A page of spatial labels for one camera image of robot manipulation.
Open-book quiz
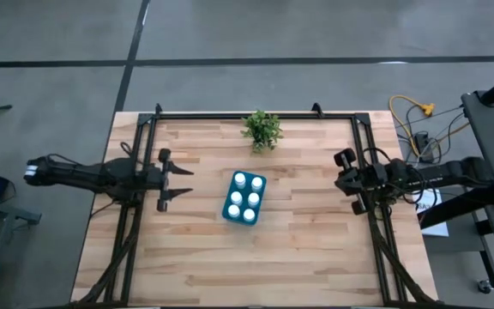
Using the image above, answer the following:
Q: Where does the black power strip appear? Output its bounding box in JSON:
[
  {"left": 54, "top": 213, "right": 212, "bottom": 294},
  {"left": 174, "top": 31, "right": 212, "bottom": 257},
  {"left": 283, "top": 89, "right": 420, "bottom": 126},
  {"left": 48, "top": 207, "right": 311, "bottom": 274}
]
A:
[{"left": 413, "top": 131, "right": 435, "bottom": 164}]

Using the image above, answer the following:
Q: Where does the black aluminium table frame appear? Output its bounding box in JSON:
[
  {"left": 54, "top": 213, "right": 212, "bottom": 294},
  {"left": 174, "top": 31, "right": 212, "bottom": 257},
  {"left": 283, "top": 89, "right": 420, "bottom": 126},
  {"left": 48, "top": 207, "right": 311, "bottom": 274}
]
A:
[{"left": 69, "top": 101, "right": 441, "bottom": 309}]

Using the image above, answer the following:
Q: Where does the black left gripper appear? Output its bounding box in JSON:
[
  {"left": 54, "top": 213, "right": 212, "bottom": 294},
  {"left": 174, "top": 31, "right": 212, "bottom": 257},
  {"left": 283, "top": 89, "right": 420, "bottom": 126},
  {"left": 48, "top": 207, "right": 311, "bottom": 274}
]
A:
[{"left": 143, "top": 148, "right": 196, "bottom": 214}]

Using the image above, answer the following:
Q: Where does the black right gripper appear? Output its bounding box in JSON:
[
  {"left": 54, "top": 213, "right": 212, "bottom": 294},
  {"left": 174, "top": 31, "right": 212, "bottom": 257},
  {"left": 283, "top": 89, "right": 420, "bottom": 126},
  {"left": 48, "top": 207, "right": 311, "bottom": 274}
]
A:
[{"left": 334, "top": 148, "right": 388, "bottom": 215}]

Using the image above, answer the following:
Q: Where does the yellow extension cable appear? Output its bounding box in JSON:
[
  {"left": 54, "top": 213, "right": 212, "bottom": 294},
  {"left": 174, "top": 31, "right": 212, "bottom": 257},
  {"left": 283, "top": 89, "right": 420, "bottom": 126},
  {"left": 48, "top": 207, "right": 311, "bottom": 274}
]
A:
[{"left": 389, "top": 94, "right": 437, "bottom": 158}]

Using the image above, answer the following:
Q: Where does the teal plastic basket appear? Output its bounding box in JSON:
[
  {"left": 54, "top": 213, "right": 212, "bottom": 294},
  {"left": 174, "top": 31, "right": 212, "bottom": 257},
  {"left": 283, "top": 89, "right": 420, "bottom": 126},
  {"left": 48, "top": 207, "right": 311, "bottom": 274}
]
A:
[{"left": 221, "top": 169, "right": 268, "bottom": 227}]

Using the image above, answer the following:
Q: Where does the white paper sheet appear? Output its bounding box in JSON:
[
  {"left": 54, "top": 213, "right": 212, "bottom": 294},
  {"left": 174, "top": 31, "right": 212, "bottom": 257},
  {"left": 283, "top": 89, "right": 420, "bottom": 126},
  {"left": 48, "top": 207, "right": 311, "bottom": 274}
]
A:
[{"left": 412, "top": 188, "right": 450, "bottom": 238}]

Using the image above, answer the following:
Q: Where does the green plant in white pot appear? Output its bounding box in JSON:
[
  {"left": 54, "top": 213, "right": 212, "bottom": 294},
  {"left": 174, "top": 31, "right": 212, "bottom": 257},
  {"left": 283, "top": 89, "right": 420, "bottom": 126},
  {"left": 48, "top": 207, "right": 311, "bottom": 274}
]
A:
[{"left": 240, "top": 109, "right": 285, "bottom": 155}]

